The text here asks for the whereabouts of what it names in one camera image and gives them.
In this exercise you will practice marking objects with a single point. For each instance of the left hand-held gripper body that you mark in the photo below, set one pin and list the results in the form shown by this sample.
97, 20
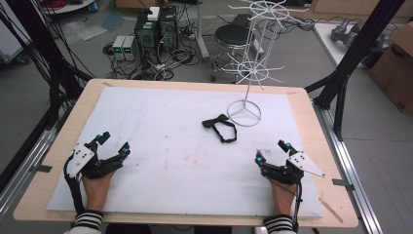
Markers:
97, 166

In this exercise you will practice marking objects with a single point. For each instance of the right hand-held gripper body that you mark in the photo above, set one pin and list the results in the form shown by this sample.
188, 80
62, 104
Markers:
282, 171

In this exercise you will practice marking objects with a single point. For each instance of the person's left hand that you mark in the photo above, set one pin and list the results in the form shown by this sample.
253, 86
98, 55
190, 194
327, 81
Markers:
95, 191

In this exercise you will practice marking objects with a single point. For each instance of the person's right hand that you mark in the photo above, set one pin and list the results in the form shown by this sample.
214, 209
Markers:
283, 198

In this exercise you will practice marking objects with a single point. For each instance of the black bow tie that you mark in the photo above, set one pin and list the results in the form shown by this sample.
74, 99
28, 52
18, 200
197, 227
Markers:
221, 129

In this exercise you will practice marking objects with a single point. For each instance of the white foam board mat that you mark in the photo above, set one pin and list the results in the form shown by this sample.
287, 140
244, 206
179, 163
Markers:
181, 156

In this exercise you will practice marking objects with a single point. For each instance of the thin wooden stick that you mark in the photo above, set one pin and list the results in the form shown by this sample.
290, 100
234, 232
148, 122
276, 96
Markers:
331, 210

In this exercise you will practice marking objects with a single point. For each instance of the grey power supply unit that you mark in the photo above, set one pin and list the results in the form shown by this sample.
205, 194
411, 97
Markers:
129, 47
118, 47

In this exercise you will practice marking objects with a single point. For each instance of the black round stool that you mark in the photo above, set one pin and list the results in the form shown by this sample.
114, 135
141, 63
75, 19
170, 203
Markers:
231, 45

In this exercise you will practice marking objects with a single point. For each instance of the black computer tower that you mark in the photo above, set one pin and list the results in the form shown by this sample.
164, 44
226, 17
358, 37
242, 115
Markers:
146, 31
168, 27

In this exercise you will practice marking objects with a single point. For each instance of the brown cardboard box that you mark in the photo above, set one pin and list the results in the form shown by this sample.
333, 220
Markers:
394, 70

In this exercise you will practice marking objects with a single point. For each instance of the white box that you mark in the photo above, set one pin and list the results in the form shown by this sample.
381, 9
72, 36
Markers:
154, 13

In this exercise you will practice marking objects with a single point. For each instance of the aluminium rail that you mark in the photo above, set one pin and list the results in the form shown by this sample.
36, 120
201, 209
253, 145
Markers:
350, 169
24, 162

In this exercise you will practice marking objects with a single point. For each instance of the black metal frame stand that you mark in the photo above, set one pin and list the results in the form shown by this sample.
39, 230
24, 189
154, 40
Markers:
48, 55
352, 61

